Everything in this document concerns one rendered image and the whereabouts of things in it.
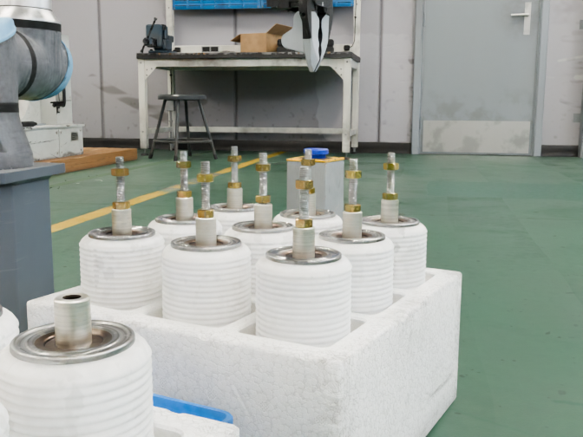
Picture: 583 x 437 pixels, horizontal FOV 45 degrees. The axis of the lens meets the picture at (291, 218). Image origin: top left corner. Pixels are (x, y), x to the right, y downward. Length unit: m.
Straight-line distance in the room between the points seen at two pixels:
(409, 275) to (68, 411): 0.55
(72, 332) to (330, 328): 0.30
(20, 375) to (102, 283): 0.38
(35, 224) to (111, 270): 0.41
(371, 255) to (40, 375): 0.43
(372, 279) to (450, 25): 5.16
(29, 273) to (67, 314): 0.73
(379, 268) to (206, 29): 5.46
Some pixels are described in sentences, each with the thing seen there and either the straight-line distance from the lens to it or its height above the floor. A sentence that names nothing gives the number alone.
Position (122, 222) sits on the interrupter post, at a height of 0.27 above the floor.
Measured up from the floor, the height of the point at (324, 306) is 0.21.
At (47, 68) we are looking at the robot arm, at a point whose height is 0.46.
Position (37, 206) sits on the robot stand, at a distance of 1.20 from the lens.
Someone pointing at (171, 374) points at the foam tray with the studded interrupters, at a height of 0.13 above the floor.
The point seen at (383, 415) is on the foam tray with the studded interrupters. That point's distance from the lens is 0.76.
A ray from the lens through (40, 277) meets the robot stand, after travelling 1.22.
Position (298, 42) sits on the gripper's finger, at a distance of 1.14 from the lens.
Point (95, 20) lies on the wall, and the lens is 6.54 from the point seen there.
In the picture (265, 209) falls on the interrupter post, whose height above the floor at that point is 0.28.
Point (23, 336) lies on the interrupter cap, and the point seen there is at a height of 0.25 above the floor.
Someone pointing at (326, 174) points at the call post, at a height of 0.29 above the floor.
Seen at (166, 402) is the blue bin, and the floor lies 0.12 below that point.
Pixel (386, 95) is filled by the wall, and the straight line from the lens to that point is 5.87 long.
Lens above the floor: 0.40
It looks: 9 degrees down
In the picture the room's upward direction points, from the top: straight up
